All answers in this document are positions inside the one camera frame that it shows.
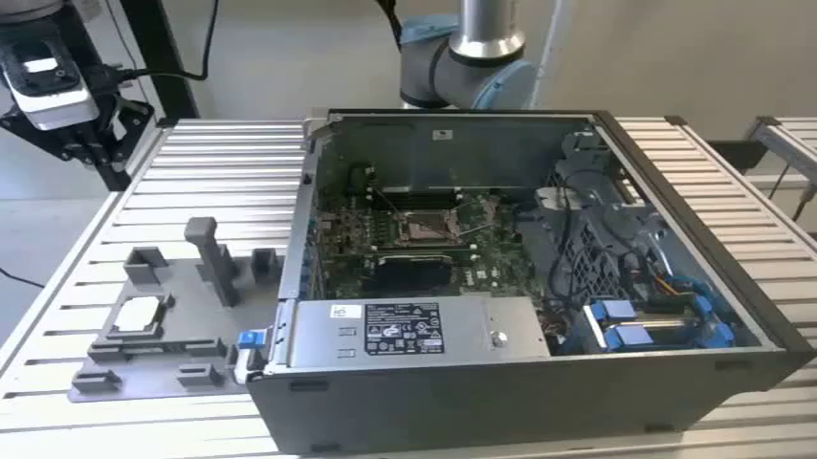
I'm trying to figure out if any silver CPU green board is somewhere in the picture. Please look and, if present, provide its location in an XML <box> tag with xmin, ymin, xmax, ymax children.
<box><xmin>108</xmin><ymin>295</ymin><xmax>162</xmax><ymax>332</ymax></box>

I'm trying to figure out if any black RAM slot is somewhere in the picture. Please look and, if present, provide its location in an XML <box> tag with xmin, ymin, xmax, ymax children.
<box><xmin>367</xmin><ymin>243</ymin><xmax>479</xmax><ymax>253</ymax></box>
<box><xmin>363</xmin><ymin>254</ymin><xmax>478</xmax><ymax>267</ymax></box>
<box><xmin>366</xmin><ymin>186</ymin><xmax>462</xmax><ymax>197</ymax></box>
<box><xmin>366</xmin><ymin>194</ymin><xmax>462</xmax><ymax>205</ymax></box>

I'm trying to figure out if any CPU socket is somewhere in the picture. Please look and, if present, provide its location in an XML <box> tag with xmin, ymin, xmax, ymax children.
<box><xmin>395</xmin><ymin>209</ymin><xmax>462</xmax><ymax>246</ymax></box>

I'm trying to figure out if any grey parts rack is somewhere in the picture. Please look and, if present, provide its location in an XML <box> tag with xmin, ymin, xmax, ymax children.
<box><xmin>68</xmin><ymin>216</ymin><xmax>287</xmax><ymax>404</ymax></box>

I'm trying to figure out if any silver power supply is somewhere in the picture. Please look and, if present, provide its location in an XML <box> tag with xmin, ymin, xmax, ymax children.
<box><xmin>285</xmin><ymin>296</ymin><xmax>554</xmax><ymax>370</ymax></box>

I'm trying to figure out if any black heat sink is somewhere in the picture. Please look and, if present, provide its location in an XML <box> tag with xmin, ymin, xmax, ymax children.
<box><xmin>371</xmin><ymin>255</ymin><xmax>453</xmax><ymax>294</ymax></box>

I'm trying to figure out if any metal socket cover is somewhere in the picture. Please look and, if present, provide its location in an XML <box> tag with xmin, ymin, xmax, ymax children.
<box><xmin>450</xmin><ymin>198</ymin><xmax>498</xmax><ymax>226</ymax></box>

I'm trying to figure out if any green motherboard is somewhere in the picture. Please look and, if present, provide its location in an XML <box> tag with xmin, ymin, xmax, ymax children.
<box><xmin>314</xmin><ymin>162</ymin><xmax>545</xmax><ymax>300</ymax></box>

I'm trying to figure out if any grey metal disk bay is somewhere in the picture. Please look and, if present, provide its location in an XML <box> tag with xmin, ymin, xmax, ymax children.
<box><xmin>514</xmin><ymin>157</ymin><xmax>768</xmax><ymax>356</ymax></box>

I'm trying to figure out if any black open PC case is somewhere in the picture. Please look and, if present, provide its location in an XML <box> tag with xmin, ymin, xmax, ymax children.
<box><xmin>246</xmin><ymin>108</ymin><xmax>813</xmax><ymax>455</ymax></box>

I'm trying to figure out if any blue disk carrier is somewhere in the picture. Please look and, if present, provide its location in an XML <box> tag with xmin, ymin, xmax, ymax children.
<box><xmin>589</xmin><ymin>298</ymin><xmax>637</xmax><ymax>322</ymax></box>
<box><xmin>605</xmin><ymin>324</ymin><xmax>657</xmax><ymax>353</ymax></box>

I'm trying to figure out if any metal slat side table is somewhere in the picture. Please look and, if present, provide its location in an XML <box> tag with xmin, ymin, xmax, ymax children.
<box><xmin>744</xmin><ymin>114</ymin><xmax>817</xmax><ymax>226</ymax></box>

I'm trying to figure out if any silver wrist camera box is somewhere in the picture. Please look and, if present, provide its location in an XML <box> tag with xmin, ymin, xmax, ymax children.
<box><xmin>0</xmin><ymin>37</ymin><xmax>104</xmax><ymax>131</ymax></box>

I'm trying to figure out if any black frame post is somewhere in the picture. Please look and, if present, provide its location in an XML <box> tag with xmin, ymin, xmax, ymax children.
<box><xmin>80</xmin><ymin>0</ymin><xmax>200</xmax><ymax>192</ymax></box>

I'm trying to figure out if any black camera cable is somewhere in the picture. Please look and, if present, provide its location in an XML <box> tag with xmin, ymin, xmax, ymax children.
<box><xmin>119</xmin><ymin>0</ymin><xmax>222</xmax><ymax>83</ymax></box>

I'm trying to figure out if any black floor cable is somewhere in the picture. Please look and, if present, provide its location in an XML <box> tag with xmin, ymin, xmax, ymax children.
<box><xmin>0</xmin><ymin>266</ymin><xmax>44</xmax><ymax>289</ymax></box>

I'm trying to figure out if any white hanging cable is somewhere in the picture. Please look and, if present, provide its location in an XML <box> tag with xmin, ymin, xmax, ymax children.
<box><xmin>533</xmin><ymin>0</ymin><xmax>569</xmax><ymax>99</ymax></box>

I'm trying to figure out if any black wire bundle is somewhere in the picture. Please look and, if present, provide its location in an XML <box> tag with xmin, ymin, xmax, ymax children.
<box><xmin>549</xmin><ymin>224</ymin><xmax>644</xmax><ymax>310</ymax></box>

